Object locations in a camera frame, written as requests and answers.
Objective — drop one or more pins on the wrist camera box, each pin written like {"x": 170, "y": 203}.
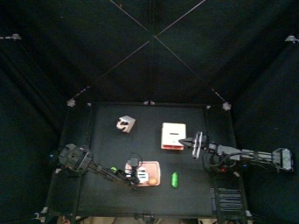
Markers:
{"x": 134, "y": 162}
{"x": 227, "y": 150}

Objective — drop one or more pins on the pale wooden block with holes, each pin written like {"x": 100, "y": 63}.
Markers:
{"x": 126, "y": 123}

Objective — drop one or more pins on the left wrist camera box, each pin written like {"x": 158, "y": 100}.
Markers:
{"x": 134, "y": 162}

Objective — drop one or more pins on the green toy pea pod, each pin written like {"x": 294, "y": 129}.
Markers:
{"x": 175, "y": 179}

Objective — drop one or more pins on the wooden box with red drawer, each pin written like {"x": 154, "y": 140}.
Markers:
{"x": 172, "y": 136}

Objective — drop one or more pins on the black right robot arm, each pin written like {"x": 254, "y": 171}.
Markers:
{"x": 256, "y": 155}

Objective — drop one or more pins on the pink plastic tray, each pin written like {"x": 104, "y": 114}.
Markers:
{"x": 154, "y": 169}

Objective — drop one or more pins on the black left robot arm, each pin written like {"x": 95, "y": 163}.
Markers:
{"x": 78, "y": 159}

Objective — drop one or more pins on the grey metal frame bracket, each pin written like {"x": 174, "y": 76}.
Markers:
{"x": 15, "y": 36}
{"x": 71, "y": 102}
{"x": 226, "y": 106}
{"x": 148, "y": 102}
{"x": 291, "y": 38}

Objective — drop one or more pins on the orange toy ball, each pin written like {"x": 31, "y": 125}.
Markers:
{"x": 152, "y": 181}

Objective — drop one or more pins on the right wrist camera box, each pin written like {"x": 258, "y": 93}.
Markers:
{"x": 227, "y": 150}

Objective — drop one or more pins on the small green toy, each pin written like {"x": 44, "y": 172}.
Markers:
{"x": 114, "y": 169}

